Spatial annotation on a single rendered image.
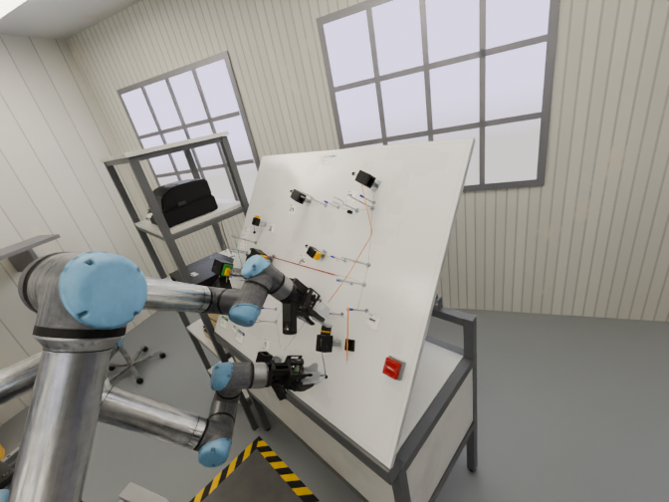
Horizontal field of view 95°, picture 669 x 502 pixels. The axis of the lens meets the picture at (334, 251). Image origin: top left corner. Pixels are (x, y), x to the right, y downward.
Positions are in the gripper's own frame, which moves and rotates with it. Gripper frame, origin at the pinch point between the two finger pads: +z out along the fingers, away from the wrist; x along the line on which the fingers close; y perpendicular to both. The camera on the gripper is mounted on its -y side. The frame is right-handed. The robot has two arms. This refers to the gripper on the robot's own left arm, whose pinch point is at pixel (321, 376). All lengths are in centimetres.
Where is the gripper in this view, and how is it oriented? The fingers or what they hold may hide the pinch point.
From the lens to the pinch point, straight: 114.1
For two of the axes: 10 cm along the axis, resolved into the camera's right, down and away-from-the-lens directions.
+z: 8.8, 1.6, 4.5
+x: -2.8, -6.0, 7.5
